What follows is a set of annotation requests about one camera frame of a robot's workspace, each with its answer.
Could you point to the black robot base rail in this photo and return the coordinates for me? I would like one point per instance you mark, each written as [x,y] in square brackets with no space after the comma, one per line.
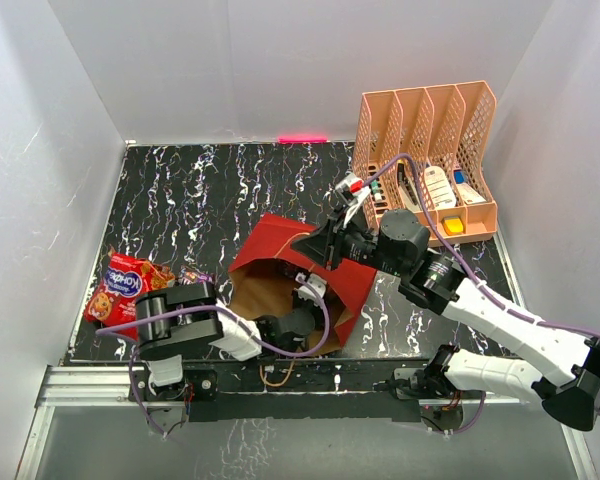
[330,388]

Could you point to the red brown paper bag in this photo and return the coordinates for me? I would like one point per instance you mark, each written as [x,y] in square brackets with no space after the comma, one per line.
[263,278]

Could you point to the purple M&M's pack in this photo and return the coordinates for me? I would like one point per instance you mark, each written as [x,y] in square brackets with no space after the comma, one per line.
[191,276]

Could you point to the yellow sticky note block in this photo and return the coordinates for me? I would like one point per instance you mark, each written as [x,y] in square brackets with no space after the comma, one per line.
[453,225]

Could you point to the red candy bag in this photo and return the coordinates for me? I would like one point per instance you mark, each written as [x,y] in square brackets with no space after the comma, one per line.
[124,280]

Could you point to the white label card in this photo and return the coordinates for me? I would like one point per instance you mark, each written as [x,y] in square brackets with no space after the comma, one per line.
[439,188]

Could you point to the pink tape strip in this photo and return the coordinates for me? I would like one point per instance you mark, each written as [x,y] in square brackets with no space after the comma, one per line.
[301,138]

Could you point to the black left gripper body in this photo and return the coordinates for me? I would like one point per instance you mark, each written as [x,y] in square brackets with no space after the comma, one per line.
[316,311]

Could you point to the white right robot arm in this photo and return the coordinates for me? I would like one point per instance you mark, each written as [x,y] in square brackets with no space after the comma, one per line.
[556,368]

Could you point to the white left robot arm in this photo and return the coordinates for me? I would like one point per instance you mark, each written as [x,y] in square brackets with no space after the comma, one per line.
[176,321]

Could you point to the peach plastic file organizer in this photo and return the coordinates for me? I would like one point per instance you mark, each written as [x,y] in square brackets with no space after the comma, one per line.
[407,130]

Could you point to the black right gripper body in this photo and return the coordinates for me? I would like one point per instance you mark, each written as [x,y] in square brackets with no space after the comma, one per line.
[351,242]

